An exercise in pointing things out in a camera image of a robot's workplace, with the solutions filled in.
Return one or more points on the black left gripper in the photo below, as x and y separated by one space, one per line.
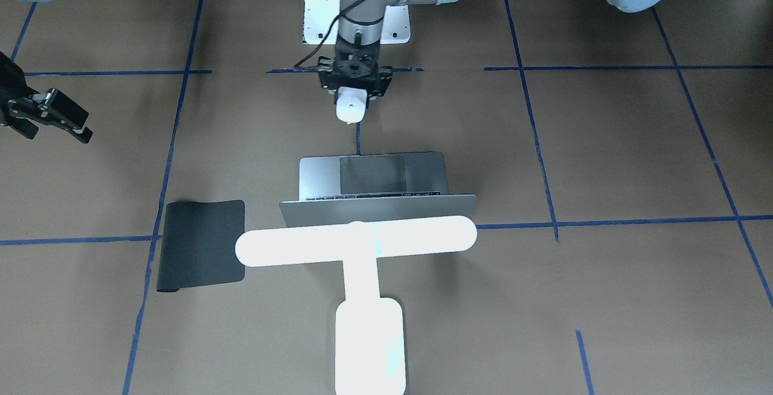
384 84

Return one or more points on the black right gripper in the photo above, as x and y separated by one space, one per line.
7 84

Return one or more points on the grey laptop computer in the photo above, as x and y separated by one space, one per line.
372 188

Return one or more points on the black mouse pad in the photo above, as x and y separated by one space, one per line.
198 245

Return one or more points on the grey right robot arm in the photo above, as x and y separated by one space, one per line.
23 108

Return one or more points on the white desk lamp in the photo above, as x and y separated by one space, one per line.
370 346

